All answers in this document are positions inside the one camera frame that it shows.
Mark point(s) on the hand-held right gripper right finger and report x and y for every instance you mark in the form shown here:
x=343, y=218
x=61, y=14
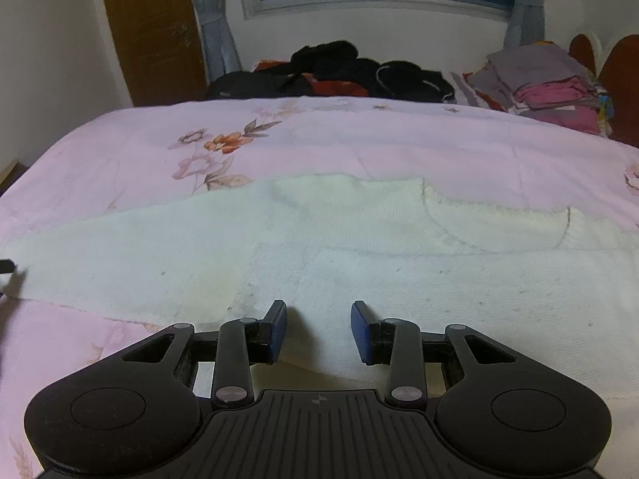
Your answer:
x=360, y=334

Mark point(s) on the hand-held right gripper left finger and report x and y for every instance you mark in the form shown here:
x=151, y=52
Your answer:
x=277, y=334

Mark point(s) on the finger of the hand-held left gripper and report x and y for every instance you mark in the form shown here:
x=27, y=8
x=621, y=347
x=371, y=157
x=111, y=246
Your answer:
x=6, y=264

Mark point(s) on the white knit sweater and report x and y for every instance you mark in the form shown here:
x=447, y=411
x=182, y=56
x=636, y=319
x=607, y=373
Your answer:
x=349, y=269

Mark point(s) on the pile of black clothes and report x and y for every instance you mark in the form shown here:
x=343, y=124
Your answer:
x=344, y=67

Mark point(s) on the stack of folded clothes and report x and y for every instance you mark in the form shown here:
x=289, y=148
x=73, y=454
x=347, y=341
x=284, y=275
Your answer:
x=544, y=85

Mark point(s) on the pink floral blanket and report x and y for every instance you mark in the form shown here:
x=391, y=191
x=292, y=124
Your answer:
x=374, y=139

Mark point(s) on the red cloth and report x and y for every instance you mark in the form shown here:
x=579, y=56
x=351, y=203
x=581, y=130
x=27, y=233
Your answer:
x=339, y=88

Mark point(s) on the striped cloth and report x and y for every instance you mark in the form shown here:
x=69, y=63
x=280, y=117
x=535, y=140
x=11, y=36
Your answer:
x=469, y=91

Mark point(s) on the brown wooden door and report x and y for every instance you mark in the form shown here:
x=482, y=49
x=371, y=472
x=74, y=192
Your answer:
x=150, y=30

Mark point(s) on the grey curtain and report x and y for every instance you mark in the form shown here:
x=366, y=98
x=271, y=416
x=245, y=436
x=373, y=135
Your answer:
x=212, y=20
x=524, y=5

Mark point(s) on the red-brown headboard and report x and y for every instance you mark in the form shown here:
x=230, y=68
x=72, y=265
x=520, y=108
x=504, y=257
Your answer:
x=621, y=75

